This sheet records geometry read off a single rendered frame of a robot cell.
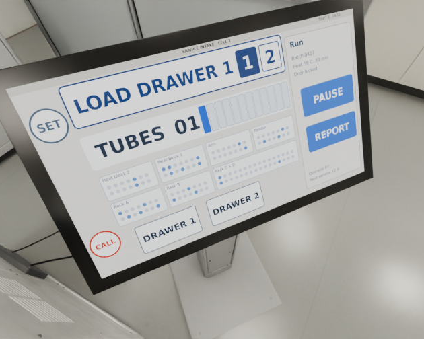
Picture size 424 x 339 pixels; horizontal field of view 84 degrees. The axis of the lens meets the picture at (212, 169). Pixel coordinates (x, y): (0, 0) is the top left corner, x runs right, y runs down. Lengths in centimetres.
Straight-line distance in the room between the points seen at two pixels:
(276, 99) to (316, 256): 120
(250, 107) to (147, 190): 19
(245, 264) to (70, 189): 111
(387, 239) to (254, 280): 80
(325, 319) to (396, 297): 39
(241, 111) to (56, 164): 25
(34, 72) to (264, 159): 32
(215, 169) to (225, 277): 102
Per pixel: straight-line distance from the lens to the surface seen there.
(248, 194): 39
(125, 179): 34
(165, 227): 37
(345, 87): 46
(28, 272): 128
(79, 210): 36
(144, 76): 33
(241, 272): 134
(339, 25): 46
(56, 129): 34
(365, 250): 162
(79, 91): 34
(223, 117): 35
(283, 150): 40
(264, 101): 37
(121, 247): 38
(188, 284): 133
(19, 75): 35
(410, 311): 164
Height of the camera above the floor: 135
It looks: 56 degrees down
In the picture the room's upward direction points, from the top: 2 degrees counter-clockwise
